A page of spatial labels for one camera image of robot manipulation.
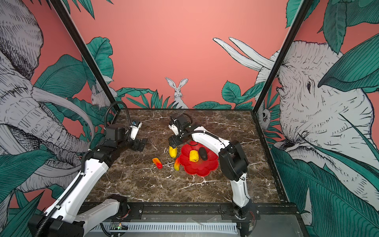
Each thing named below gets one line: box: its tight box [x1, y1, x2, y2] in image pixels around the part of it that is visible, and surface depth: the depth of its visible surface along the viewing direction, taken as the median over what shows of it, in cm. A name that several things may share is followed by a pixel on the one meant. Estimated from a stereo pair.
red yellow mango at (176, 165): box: [173, 157, 181, 172], surface depth 90 cm
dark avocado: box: [198, 147, 208, 161], surface depth 95 cm
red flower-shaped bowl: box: [178, 140, 219, 177], surface depth 92 cm
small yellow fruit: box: [189, 149, 199, 163], surface depth 92 cm
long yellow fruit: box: [168, 145, 178, 159], surface depth 95 cm
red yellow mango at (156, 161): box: [151, 157, 164, 170], surface depth 90 cm
